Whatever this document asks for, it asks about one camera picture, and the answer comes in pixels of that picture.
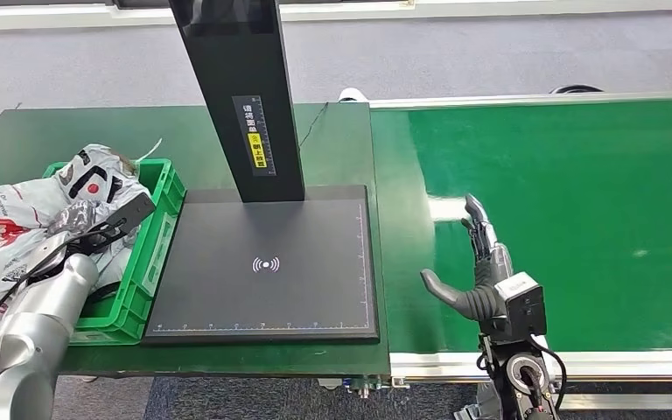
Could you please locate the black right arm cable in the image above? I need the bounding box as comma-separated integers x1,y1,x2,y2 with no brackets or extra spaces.
526,332,569,414

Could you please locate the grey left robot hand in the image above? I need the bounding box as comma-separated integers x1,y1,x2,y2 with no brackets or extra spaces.
45,199,103,236

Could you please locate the green plastic crate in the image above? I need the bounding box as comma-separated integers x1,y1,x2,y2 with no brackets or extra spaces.
0,157,188,347

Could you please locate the connector panel under table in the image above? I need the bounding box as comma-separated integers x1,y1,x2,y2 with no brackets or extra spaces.
318,375,410,403

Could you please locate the black coiled floor cable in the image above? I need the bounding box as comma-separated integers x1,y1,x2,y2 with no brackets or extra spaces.
549,84,605,95

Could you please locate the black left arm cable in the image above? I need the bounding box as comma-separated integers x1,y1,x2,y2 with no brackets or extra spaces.
0,227,118,356

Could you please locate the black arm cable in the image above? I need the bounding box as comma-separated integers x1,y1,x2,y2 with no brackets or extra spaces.
0,227,118,356
526,332,569,414

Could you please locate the aluminium conveyor frame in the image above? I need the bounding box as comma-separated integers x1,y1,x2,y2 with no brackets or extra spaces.
367,88,672,411

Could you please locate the white object behind table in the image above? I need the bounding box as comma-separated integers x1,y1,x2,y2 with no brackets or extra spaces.
337,87,369,105

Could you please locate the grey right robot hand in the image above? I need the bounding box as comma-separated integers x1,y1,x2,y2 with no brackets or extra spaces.
419,193,515,324

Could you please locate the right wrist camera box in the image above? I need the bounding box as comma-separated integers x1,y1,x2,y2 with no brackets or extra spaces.
479,270,548,344

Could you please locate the white courier bag, red print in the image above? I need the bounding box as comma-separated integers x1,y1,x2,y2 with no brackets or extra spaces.
0,178,77,327

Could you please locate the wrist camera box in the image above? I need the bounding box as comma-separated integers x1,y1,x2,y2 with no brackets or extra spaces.
66,192,158,257
479,270,548,344

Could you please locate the thin black scanner cable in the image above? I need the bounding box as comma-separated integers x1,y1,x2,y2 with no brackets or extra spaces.
297,101,330,150

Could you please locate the yellow and black scanner label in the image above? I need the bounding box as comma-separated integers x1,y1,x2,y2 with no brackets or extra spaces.
230,94,278,178

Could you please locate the black inbound scanner machine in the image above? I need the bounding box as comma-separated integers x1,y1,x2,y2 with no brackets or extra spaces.
141,0,382,347

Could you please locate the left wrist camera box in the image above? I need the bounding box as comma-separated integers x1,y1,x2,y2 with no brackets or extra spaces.
66,192,158,257

